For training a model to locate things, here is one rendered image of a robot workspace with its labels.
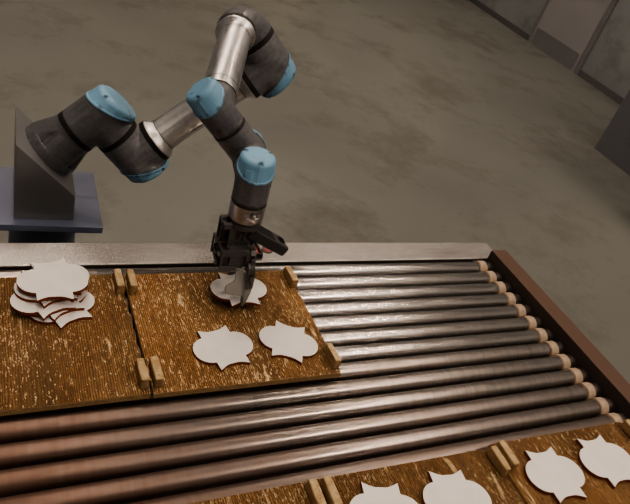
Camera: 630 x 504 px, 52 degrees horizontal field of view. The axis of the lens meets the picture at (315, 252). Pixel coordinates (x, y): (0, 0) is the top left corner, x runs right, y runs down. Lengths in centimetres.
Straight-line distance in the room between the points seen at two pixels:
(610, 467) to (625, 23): 796
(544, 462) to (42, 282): 110
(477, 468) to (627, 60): 796
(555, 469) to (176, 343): 83
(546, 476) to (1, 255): 126
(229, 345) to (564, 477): 75
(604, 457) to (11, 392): 122
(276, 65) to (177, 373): 80
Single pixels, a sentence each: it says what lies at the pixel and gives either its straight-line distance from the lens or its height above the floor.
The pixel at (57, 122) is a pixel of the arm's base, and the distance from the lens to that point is 173.
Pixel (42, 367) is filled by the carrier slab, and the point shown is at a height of 94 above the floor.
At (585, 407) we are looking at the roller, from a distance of 176.
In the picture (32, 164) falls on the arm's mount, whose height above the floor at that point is 103.
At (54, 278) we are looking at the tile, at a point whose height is 99.
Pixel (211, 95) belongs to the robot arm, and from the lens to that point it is 131.
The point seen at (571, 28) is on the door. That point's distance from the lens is 974.
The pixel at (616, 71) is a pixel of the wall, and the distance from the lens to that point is 914.
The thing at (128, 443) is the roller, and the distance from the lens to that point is 124.
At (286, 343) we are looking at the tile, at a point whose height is 94.
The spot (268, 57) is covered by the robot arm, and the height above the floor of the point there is 137.
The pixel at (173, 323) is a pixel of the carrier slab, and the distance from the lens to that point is 143.
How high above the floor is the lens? 191
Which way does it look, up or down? 34 degrees down
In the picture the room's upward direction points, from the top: 20 degrees clockwise
